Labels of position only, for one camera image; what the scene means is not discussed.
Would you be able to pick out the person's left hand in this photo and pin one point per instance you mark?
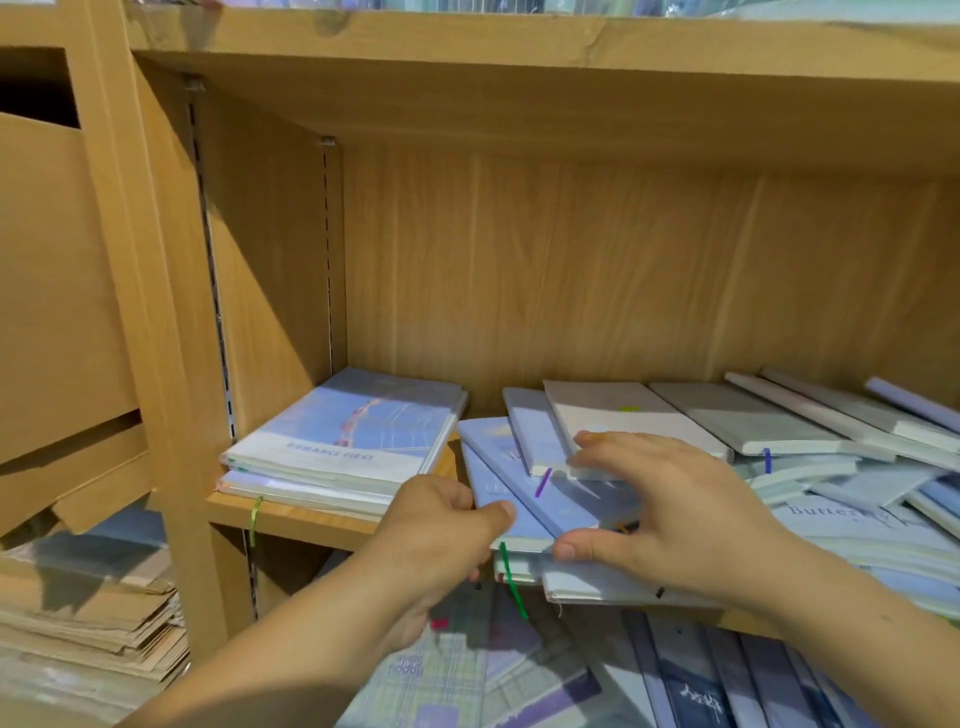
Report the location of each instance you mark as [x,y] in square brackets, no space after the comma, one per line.
[443,540]

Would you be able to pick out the person's right hand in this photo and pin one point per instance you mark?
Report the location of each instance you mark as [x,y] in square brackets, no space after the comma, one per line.
[698,525]

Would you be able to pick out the pile of small notebooks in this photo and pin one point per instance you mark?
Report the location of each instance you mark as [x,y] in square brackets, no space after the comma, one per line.
[720,413]

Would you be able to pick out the stack of large blue notebooks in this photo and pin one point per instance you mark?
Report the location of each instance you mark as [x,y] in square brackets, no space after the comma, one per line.
[353,428]

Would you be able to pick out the row of patterned notebooks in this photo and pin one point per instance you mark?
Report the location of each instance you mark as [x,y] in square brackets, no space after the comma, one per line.
[570,675]

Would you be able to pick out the wooden shelf unit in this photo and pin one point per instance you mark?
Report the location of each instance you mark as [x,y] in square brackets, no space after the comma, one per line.
[525,75]

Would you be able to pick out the person's left forearm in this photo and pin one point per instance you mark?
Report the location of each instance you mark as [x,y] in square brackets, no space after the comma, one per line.
[285,668]

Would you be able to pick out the stack of flat wrapped packets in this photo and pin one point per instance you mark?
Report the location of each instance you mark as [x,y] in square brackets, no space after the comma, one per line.
[90,615]

